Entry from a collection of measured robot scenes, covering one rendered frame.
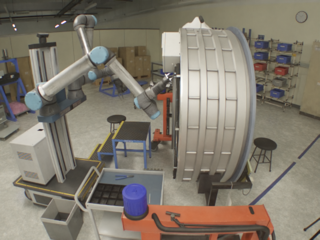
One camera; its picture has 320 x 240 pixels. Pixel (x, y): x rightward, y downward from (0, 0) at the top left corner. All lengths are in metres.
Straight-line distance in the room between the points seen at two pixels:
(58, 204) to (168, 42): 1.86
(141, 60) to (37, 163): 7.42
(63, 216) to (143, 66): 7.65
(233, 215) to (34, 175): 2.01
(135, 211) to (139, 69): 8.28
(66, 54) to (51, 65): 6.86
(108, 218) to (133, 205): 1.00
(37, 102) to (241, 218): 1.51
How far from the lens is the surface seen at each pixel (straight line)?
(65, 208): 2.32
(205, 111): 1.24
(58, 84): 1.56
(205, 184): 1.60
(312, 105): 6.08
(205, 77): 1.27
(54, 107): 1.84
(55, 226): 2.13
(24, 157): 2.39
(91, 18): 2.20
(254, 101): 1.29
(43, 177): 2.39
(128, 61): 8.73
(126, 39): 9.93
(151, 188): 1.66
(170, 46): 1.44
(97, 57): 1.43
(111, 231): 1.86
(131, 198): 0.95
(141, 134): 2.61
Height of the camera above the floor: 1.77
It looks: 23 degrees down
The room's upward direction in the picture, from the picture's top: straight up
